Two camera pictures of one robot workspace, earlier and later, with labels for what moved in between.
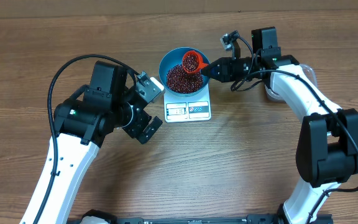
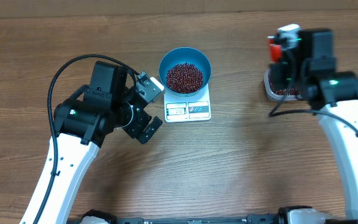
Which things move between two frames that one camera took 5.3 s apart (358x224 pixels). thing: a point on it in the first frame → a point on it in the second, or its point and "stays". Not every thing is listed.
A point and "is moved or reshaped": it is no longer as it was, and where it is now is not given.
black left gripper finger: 147,92 stays
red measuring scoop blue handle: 192,62 is moved or reshaped
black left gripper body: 138,122 stays
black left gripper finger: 149,131 stays
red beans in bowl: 181,81 stays
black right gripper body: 240,67 → 278,74
